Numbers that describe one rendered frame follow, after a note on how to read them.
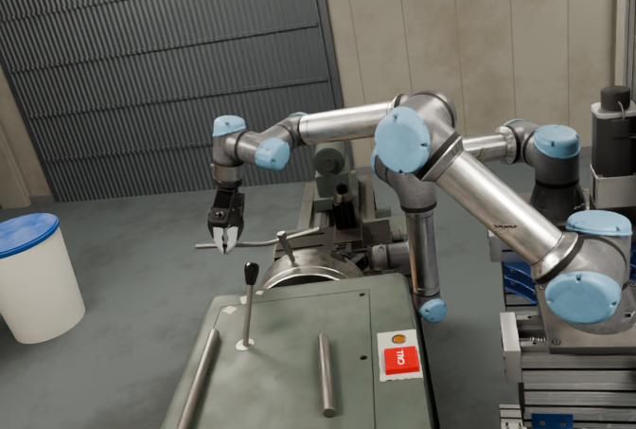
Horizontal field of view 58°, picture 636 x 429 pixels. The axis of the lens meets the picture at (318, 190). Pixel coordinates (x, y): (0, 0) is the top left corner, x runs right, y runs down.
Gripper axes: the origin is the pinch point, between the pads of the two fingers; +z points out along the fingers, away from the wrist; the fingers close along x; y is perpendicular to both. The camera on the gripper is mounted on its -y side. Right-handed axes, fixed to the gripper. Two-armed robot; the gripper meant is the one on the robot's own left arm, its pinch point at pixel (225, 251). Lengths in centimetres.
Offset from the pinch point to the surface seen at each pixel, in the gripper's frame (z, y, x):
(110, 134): 114, 379, 182
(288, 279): 2.2, -7.1, -17.3
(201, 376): 0.8, -45.0, -4.3
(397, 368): -8, -48, -40
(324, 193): 30, 109, -24
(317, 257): -0.3, 1.1, -24.0
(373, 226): 21, 64, -44
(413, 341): -8, -39, -44
